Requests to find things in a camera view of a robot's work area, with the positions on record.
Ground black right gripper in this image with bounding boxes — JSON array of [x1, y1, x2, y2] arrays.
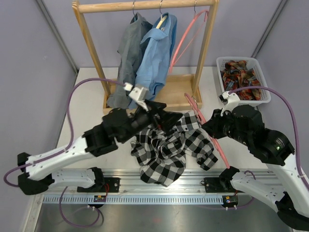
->
[[202, 107, 251, 146]]

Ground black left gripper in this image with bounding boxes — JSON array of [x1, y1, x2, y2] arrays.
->
[[119, 99, 182, 144]]

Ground pink hanger with chrome hook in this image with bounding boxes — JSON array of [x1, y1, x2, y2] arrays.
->
[[184, 92, 231, 169]]

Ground black white checkered shirt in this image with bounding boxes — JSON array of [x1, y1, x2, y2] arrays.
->
[[131, 111, 218, 187]]

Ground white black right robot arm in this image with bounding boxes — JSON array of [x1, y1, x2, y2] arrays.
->
[[202, 105, 309, 231]]

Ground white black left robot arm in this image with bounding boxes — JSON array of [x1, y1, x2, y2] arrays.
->
[[17, 101, 183, 195]]

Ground red plaid shirt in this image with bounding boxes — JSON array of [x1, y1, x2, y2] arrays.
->
[[221, 60, 261, 101]]

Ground blue shirt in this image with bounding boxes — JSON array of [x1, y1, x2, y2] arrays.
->
[[135, 13, 177, 101]]

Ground grey shirt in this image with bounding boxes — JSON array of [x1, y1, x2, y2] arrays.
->
[[107, 13, 153, 109]]

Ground wooden hanger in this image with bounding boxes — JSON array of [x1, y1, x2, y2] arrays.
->
[[155, 0, 167, 29]]

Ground empty pink hanger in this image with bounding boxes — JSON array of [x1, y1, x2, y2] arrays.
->
[[168, 0, 210, 74]]

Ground grey shirt hanger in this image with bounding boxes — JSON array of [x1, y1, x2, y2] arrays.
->
[[132, 0, 139, 21]]

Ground wooden clothes rack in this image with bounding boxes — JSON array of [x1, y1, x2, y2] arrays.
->
[[72, 0, 219, 111]]

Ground white plastic basket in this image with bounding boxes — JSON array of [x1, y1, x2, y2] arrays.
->
[[216, 57, 271, 107]]

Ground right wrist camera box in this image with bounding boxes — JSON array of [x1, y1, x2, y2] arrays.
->
[[219, 91, 240, 116]]

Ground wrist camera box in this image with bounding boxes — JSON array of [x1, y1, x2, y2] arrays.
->
[[219, 91, 240, 116], [129, 84, 149, 112]]

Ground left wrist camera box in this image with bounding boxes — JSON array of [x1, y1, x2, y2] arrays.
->
[[129, 84, 149, 112]]

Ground aluminium mounting rail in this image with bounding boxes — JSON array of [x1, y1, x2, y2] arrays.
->
[[32, 169, 296, 196]]

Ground slotted grey cable duct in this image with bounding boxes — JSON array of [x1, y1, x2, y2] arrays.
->
[[43, 194, 223, 205]]

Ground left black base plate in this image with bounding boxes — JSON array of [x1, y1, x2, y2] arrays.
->
[[98, 177, 121, 193]]

